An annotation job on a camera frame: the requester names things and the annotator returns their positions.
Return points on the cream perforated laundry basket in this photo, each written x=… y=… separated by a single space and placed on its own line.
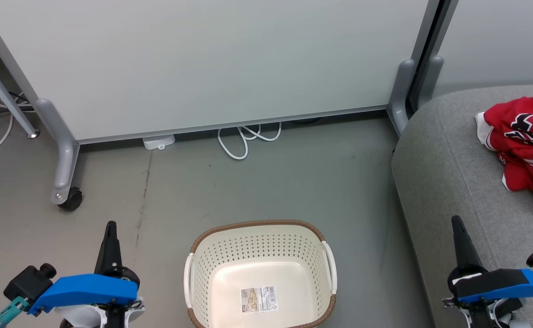
x=257 y=255

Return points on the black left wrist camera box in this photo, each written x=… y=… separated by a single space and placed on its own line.
x=27 y=282

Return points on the grey partition leg with caster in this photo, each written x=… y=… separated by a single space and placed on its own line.
x=65 y=155

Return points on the black caster wheel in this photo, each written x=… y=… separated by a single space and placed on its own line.
x=72 y=200

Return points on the white plastic power box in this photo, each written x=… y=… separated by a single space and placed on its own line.
x=158 y=141

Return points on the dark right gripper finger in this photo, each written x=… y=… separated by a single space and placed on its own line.
x=463 y=246

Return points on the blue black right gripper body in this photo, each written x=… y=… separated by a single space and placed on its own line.
x=499 y=282

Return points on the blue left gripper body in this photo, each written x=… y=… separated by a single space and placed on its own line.
x=84 y=289

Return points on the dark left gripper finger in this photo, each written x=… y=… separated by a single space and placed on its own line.
x=110 y=250

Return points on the red jersey with black lettering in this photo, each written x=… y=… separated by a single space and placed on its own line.
x=503 y=123

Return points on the grey fabric sofa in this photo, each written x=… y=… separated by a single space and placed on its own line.
x=453 y=182

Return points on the basket barcode sticker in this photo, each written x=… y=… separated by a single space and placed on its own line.
x=259 y=299

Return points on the white partition panel grey frame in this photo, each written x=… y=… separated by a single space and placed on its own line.
x=202 y=59

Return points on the plain white partition panel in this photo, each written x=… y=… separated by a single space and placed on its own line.
x=499 y=41

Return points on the grey metal table leg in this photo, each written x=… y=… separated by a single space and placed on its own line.
x=2 y=89

